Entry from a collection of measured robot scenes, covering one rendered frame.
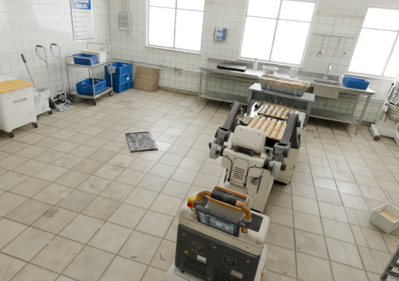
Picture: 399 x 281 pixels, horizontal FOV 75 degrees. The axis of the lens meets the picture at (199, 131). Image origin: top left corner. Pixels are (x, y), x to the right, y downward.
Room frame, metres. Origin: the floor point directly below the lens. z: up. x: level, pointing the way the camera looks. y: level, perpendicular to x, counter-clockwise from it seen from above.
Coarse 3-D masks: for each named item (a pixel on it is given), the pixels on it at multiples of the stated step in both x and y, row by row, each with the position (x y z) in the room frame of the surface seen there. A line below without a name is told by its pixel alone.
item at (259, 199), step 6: (264, 144) 2.26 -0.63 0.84; (270, 144) 2.27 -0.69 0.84; (264, 174) 2.21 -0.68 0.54; (264, 180) 2.21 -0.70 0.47; (270, 180) 2.19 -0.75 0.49; (252, 186) 2.25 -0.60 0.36; (264, 186) 2.20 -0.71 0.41; (270, 186) 2.34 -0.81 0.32; (258, 192) 2.22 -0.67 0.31; (264, 192) 2.20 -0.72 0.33; (258, 198) 2.21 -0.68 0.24; (264, 198) 2.19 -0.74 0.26; (252, 204) 2.23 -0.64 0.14; (258, 204) 2.21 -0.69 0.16; (264, 204) 2.19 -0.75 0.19; (252, 210) 2.25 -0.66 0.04; (258, 210) 2.20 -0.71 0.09
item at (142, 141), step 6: (132, 132) 3.87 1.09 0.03; (138, 132) 3.91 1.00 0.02; (144, 132) 3.94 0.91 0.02; (132, 138) 3.68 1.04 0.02; (138, 138) 3.70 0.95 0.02; (144, 138) 3.72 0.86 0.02; (150, 138) 3.74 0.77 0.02; (132, 144) 3.49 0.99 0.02; (138, 144) 3.51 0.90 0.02; (144, 144) 3.53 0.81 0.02; (150, 144) 3.55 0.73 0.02; (132, 150) 3.29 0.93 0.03; (138, 150) 3.32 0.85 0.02; (144, 150) 3.36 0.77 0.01; (150, 150) 3.39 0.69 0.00
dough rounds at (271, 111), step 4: (264, 108) 3.12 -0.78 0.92; (268, 108) 3.20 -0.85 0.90; (272, 108) 3.15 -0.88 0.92; (276, 108) 3.17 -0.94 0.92; (260, 112) 2.96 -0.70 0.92; (264, 112) 3.00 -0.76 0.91; (268, 112) 2.98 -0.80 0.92; (272, 112) 2.99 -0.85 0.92; (276, 112) 3.06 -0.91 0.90; (280, 112) 3.03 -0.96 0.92; (284, 112) 3.04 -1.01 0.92; (288, 112) 3.11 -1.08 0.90; (292, 112) 3.07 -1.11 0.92; (276, 116) 2.88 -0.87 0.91; (280, 116) 2.93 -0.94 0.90; (284, 116) 2.90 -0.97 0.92
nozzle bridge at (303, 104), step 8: (256, 88) 3.06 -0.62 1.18; (248, 96) 3.02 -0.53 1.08; (256, 96) 3.07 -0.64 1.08; (264, 96) 3.03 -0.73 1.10; (272, 96) 3.00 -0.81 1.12; (280, 96) 2.96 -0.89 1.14; (288, 96) 2.85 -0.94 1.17; (296, 96) 2.87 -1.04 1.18; (304, 96) 2.90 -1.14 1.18; (312, 96) 2.94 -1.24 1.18; (248, 104) 3.12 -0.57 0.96; (272, 104) 2.94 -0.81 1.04; (288, 104) 2.92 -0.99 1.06; (296, 104) 2.89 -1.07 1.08; (304, 104) 2.86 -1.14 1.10; (312, 104) 2.75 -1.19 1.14; (248, 112) 3.11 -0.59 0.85; (304, 112) 2.81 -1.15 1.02; (304, 120) 2.86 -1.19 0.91
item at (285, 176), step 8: (256, 112) 3.17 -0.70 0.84; (248, 120) 3.00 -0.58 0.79; (280, 120) 2.98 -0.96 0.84; (304, 128) 2.79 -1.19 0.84; (296, 152) 2.76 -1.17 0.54; (288, 160) 2.79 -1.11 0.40; (288, 168) 2.78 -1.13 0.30; (280, 176) 2.80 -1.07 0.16; (288, 176) 2.77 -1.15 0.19; (280, 184) 2.86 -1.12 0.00
